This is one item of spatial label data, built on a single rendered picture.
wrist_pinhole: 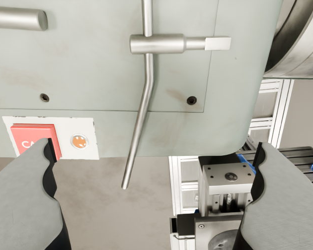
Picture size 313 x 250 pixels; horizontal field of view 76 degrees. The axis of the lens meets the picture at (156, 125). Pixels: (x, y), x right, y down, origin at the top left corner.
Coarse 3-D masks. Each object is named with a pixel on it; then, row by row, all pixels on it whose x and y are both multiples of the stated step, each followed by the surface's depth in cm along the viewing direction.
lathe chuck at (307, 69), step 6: (312, 54) 30; (306, 60) 31; (312, 60) 31; (300, 66) 33; (306, 66) 33; (312, 66) 33; (288, 72) 35; (294, 72) 35; (300, 72) 35; (306, 72) 35; (312, 72) 35
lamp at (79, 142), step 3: (75, 138) 31; (78, 138) 31; (81, 138) 31; (75, 141) 31; (78, 141) 31; (81, 141) 31; (84, 141) 31; (75, 144) 31; (78, 144) 31; (81, 144) 31; (84, 144) 31; (78, 147) 32; (81, 147) 32
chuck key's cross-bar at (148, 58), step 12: (144, 0) 21; (144, 12) 22; (144, 24) 22; (144, 60) 24; (144, 84) 26; (144, 96) 26; (144, 108) 27; (144, 120) 28; (132, 144) 30; (132, 156) 31; (132, 168) 33
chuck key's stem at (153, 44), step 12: (132, 36) 23; (144, 36) 23; (156, 36) 23; (168, 36) 23; (180, 36) 22; (216, 36) 23; (228, 36) 23; (132, 48) 23; (144, 48) 23; (156, 48) 23; (168, 48) 23; (180, 48) 23; (192, 48) 23; (204, 48) 23; (216, 48) 23; (228, 48) 23
